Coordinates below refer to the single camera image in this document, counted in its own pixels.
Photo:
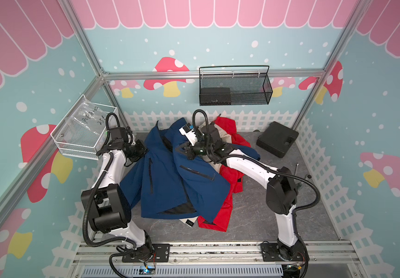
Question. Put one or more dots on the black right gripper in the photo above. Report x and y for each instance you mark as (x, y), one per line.
(188, 151)

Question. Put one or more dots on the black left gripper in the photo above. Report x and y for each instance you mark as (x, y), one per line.
(142, 149)

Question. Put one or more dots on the blue jacket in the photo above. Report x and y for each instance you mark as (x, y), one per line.
(169, 186)

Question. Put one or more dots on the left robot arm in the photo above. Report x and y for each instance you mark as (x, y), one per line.
(107, 214)

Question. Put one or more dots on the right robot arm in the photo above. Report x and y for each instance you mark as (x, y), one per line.
(280, 184)

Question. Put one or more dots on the red jacket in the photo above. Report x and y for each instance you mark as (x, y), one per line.
(228, 132)

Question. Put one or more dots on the black box in basket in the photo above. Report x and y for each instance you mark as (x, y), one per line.
(215, 96)

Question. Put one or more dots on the clear plastic bag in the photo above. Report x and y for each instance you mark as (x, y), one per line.
(88, 121)

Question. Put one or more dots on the black plastic tool case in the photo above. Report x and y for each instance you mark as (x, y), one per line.
(277, 139)

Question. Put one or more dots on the long metal wrench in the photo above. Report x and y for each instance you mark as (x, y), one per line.
(296, 168)

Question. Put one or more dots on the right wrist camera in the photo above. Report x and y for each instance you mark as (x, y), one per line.
(188, 131)

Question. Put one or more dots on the black wire mesh basket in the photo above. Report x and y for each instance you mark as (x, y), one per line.
(245, 89)

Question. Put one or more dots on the horizontal aluminium frame bar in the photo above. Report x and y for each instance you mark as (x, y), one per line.
(155, 75)

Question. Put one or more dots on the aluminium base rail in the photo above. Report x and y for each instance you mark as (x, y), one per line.
(325, 259)

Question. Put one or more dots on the aluminium frame post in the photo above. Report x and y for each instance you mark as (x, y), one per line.
(71, 15)

